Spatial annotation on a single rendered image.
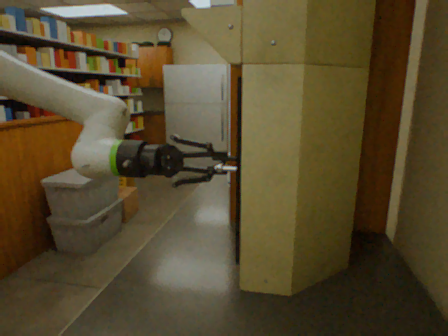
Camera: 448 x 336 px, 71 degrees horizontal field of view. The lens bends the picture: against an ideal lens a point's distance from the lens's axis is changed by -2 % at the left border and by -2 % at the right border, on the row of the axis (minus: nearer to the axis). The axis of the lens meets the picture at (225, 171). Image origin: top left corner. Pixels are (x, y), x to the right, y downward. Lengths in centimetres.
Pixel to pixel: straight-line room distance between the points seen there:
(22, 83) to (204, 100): 489
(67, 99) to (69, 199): 204
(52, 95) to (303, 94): 60
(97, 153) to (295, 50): 50
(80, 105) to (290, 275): 64
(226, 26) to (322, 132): 27
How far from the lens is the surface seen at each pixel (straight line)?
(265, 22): 61
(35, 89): 90
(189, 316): 67
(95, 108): 88
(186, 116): 578
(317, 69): 63
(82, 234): 293
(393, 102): 101
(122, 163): 78
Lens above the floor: 136
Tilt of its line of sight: 14 degrees down
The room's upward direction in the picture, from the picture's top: straight up
